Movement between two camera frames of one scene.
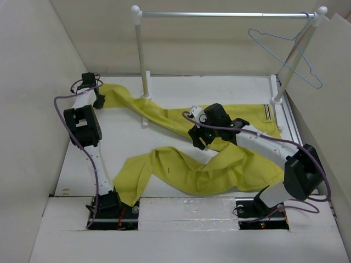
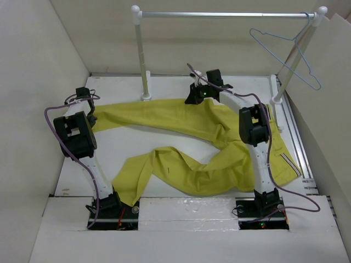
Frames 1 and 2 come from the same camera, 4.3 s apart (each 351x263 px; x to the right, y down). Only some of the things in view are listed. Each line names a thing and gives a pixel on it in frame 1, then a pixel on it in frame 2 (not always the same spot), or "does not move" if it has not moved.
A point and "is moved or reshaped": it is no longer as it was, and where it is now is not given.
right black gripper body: (207, 133) → (201, 92)
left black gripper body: (98, 103) → (92, 119)
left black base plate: (112, 213) does not move
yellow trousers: (231, 165) is moved or reshaped
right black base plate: (252, 215) does not move
